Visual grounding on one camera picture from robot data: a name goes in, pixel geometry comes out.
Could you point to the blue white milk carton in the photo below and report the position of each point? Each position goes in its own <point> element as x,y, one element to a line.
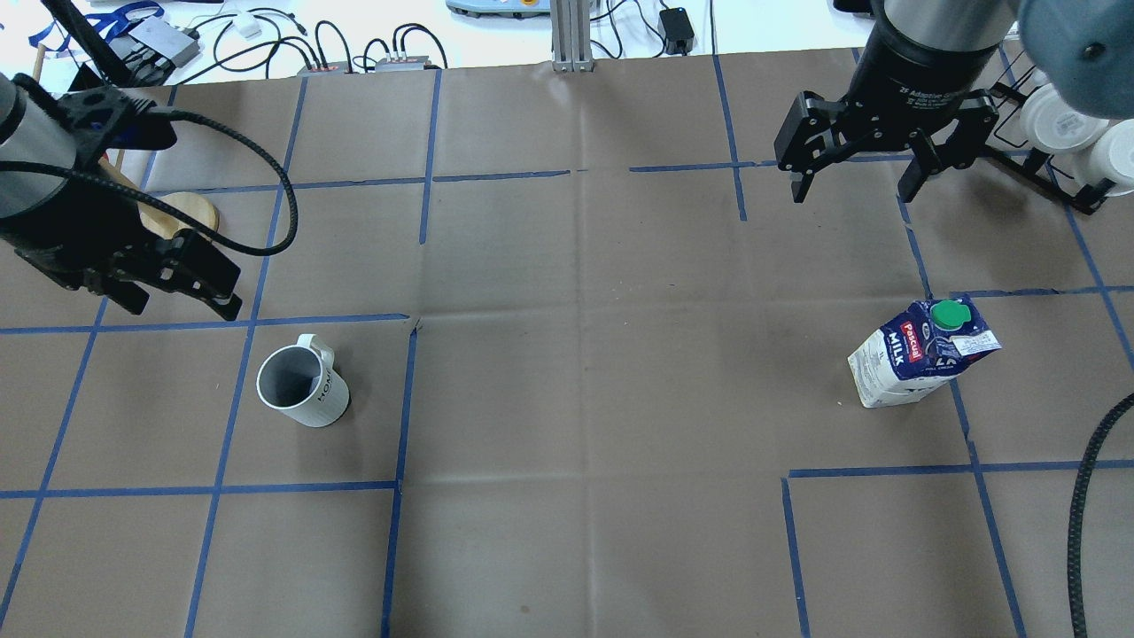
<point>919,350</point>

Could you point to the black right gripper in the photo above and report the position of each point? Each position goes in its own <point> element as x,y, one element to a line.
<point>917,74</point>

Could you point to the black power adapter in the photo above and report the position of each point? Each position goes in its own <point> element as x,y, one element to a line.
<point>676,30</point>

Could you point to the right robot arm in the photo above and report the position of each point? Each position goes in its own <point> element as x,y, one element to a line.
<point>914,85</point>

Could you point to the aluminium frame post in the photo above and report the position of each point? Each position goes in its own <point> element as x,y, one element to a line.
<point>571,48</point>

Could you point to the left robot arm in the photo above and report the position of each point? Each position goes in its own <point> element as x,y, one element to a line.
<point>65,214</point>

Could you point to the white mug grey inside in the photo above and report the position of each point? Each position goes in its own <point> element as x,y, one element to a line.
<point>300,381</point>

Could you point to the grey usb hub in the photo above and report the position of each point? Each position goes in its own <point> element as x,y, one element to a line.
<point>171,43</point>

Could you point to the black wire cup rack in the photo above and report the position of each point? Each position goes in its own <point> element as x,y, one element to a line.
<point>1054,176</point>

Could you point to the white cup on rack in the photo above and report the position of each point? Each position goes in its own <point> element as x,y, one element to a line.
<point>1055,127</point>
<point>1110,158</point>

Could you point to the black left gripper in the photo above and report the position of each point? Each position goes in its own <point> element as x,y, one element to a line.
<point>64,237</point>

